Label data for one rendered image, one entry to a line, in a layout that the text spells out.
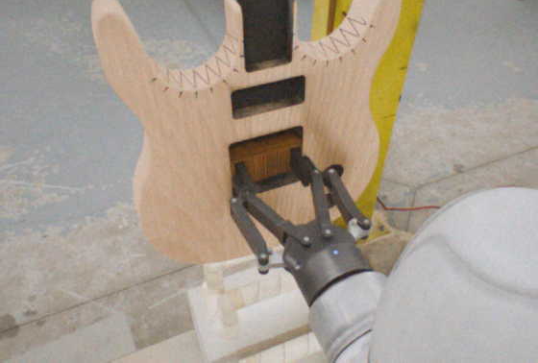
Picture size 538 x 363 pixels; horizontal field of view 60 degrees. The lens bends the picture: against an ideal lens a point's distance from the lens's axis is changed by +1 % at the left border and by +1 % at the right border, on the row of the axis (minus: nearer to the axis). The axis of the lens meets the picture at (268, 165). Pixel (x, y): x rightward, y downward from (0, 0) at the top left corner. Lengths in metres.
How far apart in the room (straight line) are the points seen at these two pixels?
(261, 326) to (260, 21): 0.55
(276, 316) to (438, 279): 0.65
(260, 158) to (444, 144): 2.50
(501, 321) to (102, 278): 2.19
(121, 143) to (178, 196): 2.41
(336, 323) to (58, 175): 2.57
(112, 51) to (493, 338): 0.38
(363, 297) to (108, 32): 0.33
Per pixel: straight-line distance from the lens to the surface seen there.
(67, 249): 2.52
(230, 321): 0.80
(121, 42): 0.46
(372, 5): 0.56
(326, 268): 0.46
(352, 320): 0.43
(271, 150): 0.59
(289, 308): 0.88
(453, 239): 0.25
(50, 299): 2.38
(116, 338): 1.13
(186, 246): 0.67
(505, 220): 0.25
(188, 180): 0.58
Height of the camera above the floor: 1.87
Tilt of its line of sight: 44 degrees down
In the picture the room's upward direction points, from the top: straight up
